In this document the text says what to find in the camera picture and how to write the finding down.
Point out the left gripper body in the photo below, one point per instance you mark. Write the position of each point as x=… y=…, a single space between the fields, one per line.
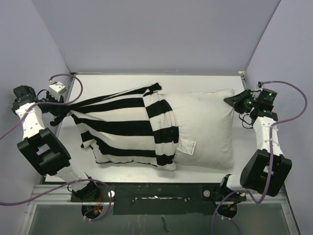
x=52 y=108

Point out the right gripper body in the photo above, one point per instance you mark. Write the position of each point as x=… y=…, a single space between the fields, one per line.
x=246 y=103

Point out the white pillow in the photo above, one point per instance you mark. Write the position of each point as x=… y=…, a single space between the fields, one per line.
x=205 y=128

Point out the black white striped pillowcase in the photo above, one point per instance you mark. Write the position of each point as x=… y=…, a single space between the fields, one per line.
x=136 y=125

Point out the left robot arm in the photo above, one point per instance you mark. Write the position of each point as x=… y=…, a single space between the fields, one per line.
x=41 y=147

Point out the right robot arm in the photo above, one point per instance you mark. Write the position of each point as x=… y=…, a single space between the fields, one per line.
x=268 y=157

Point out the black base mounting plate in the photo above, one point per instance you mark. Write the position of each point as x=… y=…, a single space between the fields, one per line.
x=166 y=198

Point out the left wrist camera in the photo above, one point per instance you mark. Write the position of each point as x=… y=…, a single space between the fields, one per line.
x=56 y=90

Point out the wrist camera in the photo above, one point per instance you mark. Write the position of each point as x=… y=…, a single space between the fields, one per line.
x=56 y=90
x=261 y=86

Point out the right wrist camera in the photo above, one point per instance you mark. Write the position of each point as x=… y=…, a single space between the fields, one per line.
x=261 y=86

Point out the aluminium frame rail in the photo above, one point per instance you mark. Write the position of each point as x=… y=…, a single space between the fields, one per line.
x=59 y=196

